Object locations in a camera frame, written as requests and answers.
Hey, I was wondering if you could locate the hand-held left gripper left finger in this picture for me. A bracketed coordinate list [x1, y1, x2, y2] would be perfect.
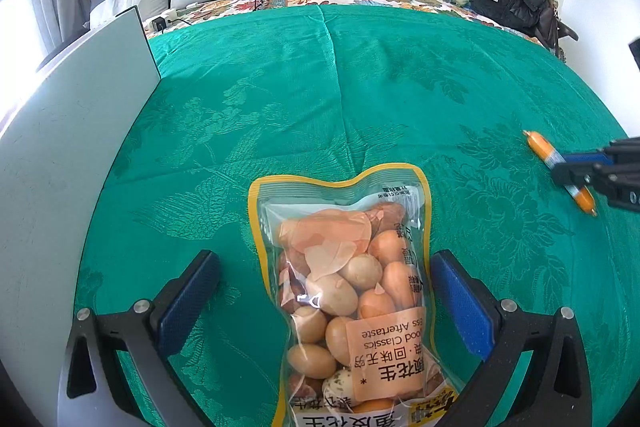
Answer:
[57, 249, 222, 427]

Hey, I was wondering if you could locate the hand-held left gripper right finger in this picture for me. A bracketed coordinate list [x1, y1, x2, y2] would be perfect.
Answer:
[430, 249, 594, 427]

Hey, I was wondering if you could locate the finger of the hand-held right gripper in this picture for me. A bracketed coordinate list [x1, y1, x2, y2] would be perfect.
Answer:
[564, 139, 640, 166]
[551, 162, 640, 210]

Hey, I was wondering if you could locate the orange sausage stick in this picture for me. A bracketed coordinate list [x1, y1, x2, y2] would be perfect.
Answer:
[522, 130, 599, 217]

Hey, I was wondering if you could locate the yellow-edged peanut packet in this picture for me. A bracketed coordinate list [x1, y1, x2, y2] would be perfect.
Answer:
[247, 164, 461, 427]

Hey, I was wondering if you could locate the long white cardboard box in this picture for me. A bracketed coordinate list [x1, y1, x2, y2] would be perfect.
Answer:
[0, 5, 162, 378]

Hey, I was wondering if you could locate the brown bag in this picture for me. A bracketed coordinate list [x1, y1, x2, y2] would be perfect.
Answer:
[530, 2, 581, 62]

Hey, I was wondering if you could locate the black clothing pile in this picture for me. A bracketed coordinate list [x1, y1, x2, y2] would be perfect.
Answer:
[470, 0, 551, 32]

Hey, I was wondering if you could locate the green patterned bedspread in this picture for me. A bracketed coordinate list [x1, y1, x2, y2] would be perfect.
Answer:
[72, 4, 640, 427]

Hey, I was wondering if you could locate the white power strip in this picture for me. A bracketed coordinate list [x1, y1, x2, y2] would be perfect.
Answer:
[162, 7, 201, 26]

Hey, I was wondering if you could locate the clear plastic bag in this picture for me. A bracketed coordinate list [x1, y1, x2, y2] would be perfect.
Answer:
[90, 0, 144, 28]

